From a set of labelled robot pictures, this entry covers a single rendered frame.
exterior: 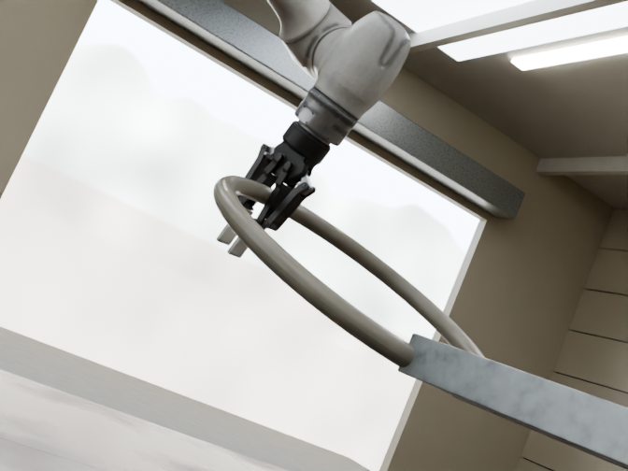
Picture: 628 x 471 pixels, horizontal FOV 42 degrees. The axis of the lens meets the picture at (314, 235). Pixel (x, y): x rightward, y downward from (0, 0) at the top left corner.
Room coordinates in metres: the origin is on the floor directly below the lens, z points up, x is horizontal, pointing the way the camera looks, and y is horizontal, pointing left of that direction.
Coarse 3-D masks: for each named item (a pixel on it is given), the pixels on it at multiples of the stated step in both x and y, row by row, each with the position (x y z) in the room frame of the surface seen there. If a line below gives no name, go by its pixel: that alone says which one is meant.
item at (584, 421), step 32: (416, 352) 0.98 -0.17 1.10; (448, 352) 0.94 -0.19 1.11; (448, 384) 0.93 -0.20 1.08; (480, 384) 0.89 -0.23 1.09; (512, 384) 0.86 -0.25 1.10; (544, 384) 0.83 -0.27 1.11; (512, 416) 0.85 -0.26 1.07; (544, 416) 0.82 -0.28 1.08; (576, 416) 0.80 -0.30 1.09; (608, 416) 0.77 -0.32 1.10; (576, 448) 0.91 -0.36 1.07; (608, 448) 0.76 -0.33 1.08
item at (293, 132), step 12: (288, 132) 1.26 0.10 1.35; (300, 132) 1.24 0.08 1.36; (288, 144) 1.26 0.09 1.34; (300, 144) 1.25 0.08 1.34; (312, 144) 1.25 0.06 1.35; (324, 144) 1.25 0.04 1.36; (288, 156) 1.29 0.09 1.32; (300, 156) 1.27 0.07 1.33; (312, 156) 1.26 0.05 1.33; (324, 156) 1.28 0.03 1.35; (276, 168) 1.30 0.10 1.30; (300, 168) 1.27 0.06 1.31; (312, 168) 1.27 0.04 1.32; (288, 180) 1.28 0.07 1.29; (300, 180) 1.28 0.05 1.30
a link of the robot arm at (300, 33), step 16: (272, 0) 1.26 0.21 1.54; (288, 0) 1.26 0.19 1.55; (304, 0) 1.27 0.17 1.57; (320, 0) 1.29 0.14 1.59; (288, 16) 1.28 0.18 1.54; (304, 16) 1.28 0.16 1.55; (320, 16) 1.27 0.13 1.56; (336, 16) 1.29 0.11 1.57; (288, 32) 1.30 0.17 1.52; (304, 32) 1.28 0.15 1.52; (320, 32) 1.28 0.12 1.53; (288, 48) 1.32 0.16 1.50; (304, 48) 1.30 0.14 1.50; (304, 64) 1.32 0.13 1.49
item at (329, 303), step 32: (224, 192) 1.08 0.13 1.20; (256, 192) 1.26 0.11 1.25; (256, 224) 1.01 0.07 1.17; (320, 224) 1.37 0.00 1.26; (256, 256) 1.00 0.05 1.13; (288, 256) 0.98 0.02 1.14; (352, 256) 1.40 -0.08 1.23; (320, 288) 0.96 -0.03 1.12; (416, 288) 1.38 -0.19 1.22; (352, 320) 0.96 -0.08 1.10; (448, 320) 1.33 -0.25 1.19; (384, 352) 0.97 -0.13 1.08; (480, 352) 1.24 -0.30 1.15
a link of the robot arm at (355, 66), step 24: (360, 24) 1.19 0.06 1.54; (384, 24) 1.18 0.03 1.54; (336, 48) 1.21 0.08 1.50; (360, 48) 1.18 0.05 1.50; (384, 48) 1.18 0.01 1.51; (408, 48) 1.21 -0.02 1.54; (336, 72) 1.20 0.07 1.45; (360, 72) 1.19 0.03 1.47; (384, 72) 1.20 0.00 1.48; (336, 96) 1.21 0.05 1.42; (360, 96) 1.21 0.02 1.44
